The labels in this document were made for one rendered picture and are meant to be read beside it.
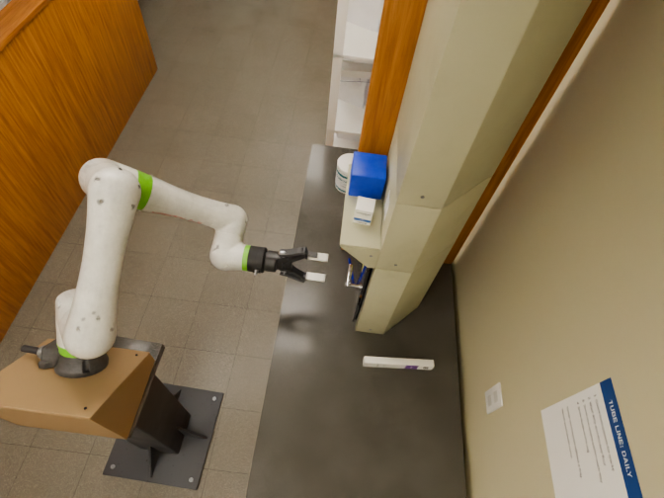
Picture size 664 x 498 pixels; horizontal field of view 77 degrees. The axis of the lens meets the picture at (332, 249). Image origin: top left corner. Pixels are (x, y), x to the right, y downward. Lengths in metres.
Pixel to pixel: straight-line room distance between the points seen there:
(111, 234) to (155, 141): 2.64
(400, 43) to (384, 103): 0.18
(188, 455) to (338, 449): 1.16
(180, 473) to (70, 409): 1.22
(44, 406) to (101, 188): 0.62
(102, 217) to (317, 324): 0.87
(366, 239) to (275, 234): 1.89
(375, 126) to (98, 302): 0.92
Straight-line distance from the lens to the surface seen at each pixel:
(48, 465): 2.77
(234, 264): 1.48
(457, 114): 0.85
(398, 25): 1.16
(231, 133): 3.77
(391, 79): 1.24
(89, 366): 1.52
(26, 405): 1.45
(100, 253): 1.23
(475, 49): 0.78
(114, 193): 1.18
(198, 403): 2.58
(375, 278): 1.30
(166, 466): 2.55
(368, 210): 1.17
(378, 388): 1.61
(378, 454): 1.57
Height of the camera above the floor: 2.47
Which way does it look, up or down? 56 degrees down
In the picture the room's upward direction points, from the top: 8 degrees clockwise
